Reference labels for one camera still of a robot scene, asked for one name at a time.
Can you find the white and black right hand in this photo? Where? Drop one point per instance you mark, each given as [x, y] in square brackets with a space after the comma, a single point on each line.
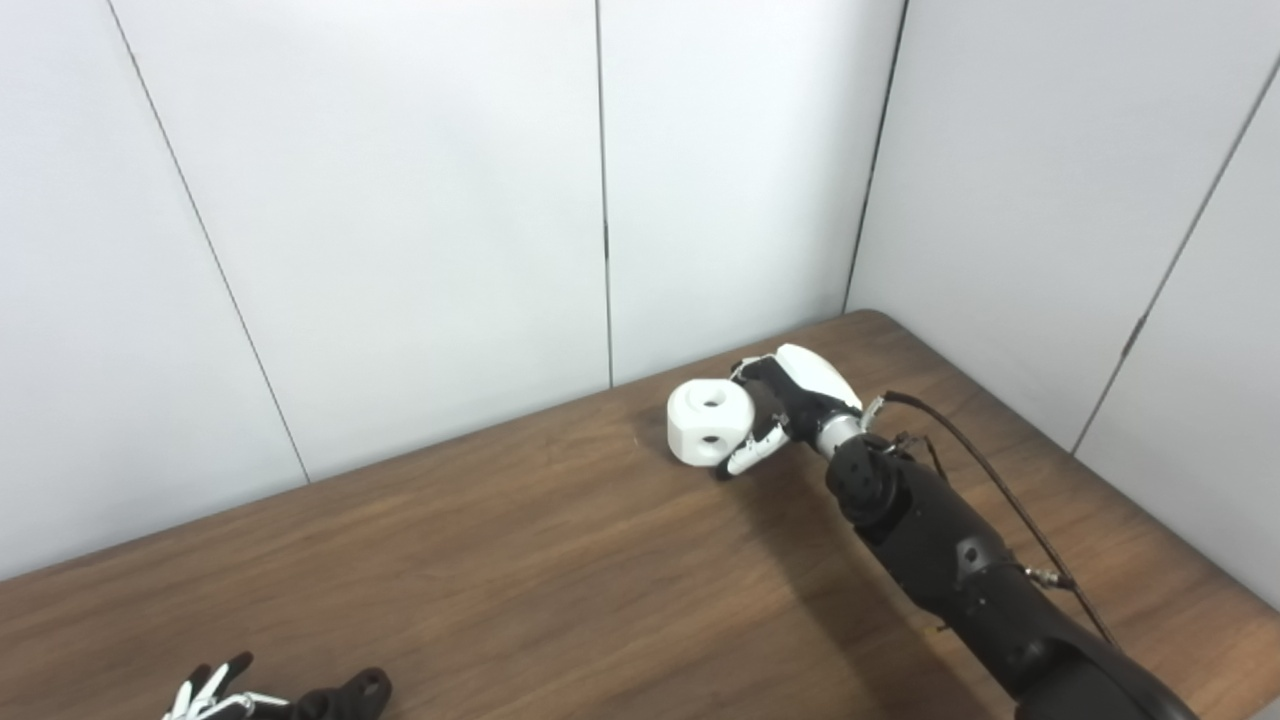
[815, 385]

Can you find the white and black left hand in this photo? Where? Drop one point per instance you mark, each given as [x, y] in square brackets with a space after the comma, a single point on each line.
[205, 700]

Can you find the round white piece with holes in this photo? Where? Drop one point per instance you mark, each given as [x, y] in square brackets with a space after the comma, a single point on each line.
[700, 425]

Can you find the black flanged holder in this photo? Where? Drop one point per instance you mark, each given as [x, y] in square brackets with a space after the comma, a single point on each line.
[345, 700]

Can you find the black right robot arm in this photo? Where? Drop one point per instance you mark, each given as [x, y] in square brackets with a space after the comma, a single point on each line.
[960, 570]

